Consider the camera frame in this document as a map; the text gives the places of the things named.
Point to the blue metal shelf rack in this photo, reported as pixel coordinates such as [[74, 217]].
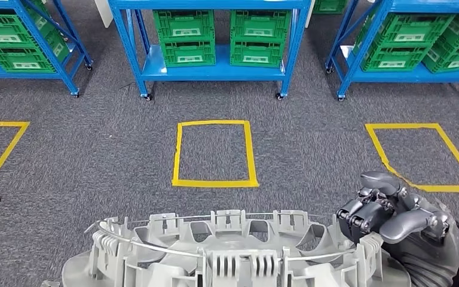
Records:
[[213, 73], [23, 76], [411, 75]]

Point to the white desk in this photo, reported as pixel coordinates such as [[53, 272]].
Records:
[[103, 12]]

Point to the yellow floor tape square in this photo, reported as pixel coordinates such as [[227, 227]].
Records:
[[0, 124], [213, 183], [403, 126]]

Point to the silver plastic wheel hubcap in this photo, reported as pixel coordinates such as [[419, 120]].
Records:
[[233, 269]]

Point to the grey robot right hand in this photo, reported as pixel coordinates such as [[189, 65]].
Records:
[[419, 237]]

